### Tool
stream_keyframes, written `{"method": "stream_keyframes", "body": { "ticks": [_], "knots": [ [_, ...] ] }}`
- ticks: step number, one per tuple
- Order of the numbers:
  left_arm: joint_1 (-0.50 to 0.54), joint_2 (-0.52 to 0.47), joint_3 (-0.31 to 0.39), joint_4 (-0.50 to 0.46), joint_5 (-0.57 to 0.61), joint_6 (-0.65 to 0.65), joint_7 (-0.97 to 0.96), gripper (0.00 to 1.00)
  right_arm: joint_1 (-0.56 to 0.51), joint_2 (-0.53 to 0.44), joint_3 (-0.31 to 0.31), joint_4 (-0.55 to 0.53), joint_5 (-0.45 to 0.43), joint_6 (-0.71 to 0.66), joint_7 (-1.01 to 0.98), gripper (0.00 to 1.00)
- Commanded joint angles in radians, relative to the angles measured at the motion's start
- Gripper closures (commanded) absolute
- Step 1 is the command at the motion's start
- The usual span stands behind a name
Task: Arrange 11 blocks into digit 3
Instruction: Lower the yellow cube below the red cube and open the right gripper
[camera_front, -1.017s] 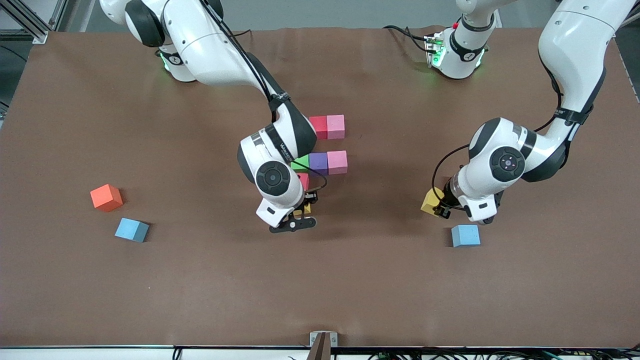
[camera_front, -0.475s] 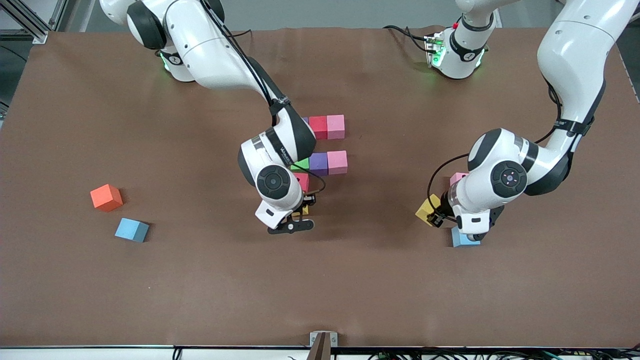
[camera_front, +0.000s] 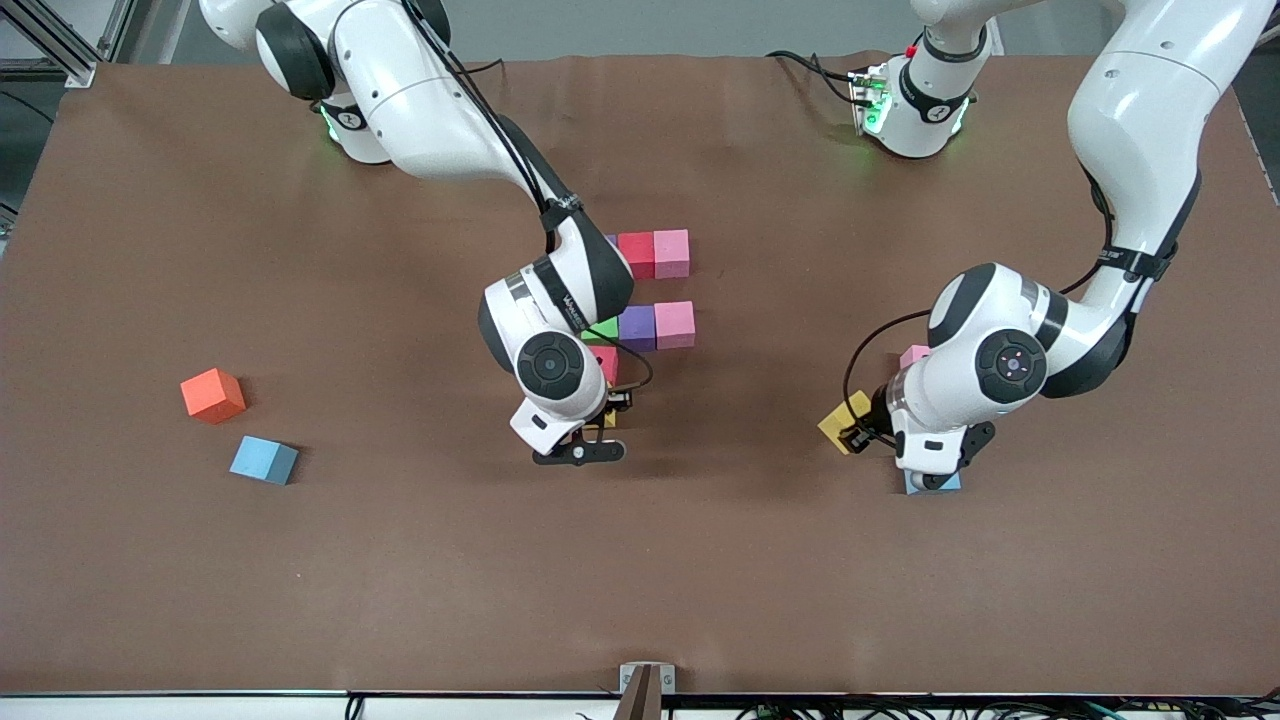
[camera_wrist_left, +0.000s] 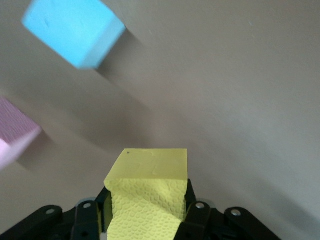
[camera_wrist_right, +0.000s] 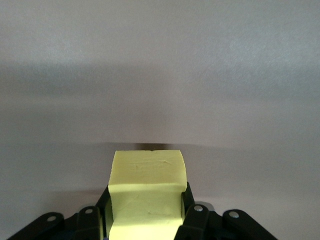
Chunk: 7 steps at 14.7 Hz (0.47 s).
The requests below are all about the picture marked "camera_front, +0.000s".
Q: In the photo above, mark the green foam cube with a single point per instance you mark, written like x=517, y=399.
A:
x=605, y=332

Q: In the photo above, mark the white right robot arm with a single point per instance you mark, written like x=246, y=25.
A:
x=400, y=90

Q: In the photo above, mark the pink foam cube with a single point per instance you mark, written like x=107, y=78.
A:
x=675, y=325
x=672, y=254
x=912, y=355

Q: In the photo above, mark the brown table mat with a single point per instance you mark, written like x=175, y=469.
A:
x=640, y=580

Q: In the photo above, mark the orange foam cube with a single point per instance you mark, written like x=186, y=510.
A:
x=212, y=395

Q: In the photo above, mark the blue foam cube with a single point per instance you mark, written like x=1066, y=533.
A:
x=262, y=459
x=915, y=485

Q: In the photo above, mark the brown pointed bar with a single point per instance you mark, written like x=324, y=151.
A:
x=640, y=700

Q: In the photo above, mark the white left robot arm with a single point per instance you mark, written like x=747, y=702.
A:
x=1150, y=120

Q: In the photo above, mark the grey metal bracket plate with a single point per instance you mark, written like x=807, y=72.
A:
x=668, y=680

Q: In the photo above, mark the silver aluminium frame post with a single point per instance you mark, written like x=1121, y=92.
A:
x=80, y=72

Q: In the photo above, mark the red foam cube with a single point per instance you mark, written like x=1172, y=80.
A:
x=605, y=362
x=636, y=256

